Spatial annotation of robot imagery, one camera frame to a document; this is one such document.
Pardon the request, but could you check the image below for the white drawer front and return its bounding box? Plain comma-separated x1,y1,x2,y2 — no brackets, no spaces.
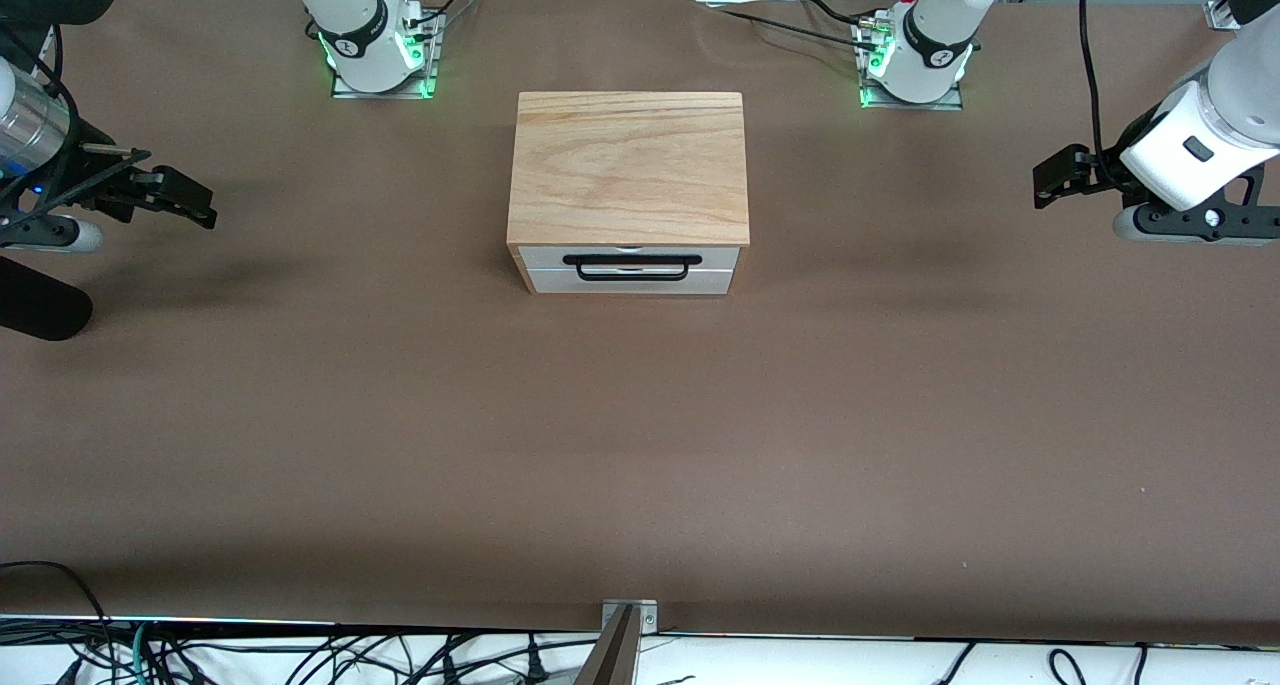
527,268,739,296

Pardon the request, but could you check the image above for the wooden drawer cabinet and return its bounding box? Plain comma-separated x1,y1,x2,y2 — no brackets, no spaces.
507,91,751,296

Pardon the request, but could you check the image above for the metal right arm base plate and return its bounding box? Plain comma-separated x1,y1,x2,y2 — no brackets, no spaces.
330,10,442,99

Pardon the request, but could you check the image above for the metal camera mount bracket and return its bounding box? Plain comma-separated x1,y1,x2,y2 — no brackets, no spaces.
575,599,661,685

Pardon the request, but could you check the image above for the black foam cylinder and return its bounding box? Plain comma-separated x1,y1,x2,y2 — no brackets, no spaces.
0,255,95,342

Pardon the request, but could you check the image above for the black looped cable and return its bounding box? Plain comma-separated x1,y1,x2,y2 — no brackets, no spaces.
0,561,113,685

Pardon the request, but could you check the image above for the brown paper table cover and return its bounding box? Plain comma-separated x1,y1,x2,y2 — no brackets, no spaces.
0,0,1280,646

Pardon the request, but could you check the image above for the black metal drawer handle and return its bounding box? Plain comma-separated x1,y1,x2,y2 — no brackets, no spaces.
563,253,701,283

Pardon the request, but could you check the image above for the black power cable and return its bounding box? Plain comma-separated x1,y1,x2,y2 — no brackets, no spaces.
700,0,886,54

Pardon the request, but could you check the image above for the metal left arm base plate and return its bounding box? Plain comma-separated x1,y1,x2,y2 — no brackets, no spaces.
857,15,966,113

